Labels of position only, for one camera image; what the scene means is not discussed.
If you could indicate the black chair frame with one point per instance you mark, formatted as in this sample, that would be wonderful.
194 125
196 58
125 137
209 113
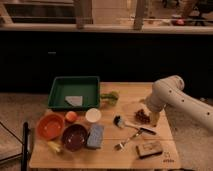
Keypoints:
24 155

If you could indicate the green leafy vegetable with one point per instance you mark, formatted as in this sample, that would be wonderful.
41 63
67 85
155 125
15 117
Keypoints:
110 98

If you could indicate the dark maroon bowl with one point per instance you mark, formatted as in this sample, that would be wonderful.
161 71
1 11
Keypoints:
74 137

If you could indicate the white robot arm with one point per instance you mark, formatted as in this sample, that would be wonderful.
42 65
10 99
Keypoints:
169 91

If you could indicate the dark red grape bunch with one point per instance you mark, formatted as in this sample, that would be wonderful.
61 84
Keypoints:
142 117

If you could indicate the orange red bowl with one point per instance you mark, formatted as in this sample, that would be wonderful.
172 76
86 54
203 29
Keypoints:
50 126

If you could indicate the orange fruit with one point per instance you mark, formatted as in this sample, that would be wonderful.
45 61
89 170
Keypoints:
71 116

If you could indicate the brown wooden block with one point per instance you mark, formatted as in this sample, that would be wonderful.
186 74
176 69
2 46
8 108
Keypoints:
148 149

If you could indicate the blue sponge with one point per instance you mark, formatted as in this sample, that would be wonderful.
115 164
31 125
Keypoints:
95 136

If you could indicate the grey cloth in tray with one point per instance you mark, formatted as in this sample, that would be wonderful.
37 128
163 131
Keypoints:
74 100

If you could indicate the green plastic tray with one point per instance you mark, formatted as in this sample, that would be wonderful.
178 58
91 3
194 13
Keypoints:
86 86

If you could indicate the silver fork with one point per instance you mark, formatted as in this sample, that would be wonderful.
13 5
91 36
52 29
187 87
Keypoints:
122 144

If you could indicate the white cup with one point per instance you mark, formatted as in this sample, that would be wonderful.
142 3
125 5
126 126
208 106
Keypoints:
93 115

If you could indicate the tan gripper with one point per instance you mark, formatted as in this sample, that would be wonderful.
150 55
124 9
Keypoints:
154 117

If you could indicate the black dish brush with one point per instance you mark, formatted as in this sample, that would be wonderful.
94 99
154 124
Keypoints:
121 123

